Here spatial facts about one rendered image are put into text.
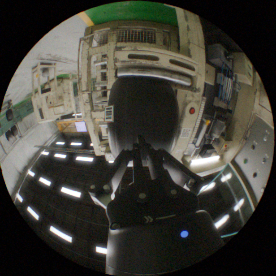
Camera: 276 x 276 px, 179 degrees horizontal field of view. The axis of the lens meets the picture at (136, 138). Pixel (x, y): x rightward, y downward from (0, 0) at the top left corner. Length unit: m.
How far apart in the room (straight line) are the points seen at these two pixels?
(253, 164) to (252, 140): 0.14
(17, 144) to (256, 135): 12.01
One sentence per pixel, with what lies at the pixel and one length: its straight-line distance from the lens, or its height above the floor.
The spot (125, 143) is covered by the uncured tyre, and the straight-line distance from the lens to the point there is 0.32.
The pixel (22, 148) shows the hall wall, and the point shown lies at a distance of 11.61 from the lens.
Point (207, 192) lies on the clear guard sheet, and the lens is 0.93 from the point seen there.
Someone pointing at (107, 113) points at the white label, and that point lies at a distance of 0.33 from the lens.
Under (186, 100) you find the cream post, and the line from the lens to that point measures 0.55.
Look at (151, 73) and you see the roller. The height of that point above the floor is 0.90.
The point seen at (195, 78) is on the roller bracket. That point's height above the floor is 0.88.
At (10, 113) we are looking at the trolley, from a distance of 5.34.
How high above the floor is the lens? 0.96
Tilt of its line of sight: 34 degrees up
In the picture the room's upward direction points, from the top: 178 degrees counter-clockwise
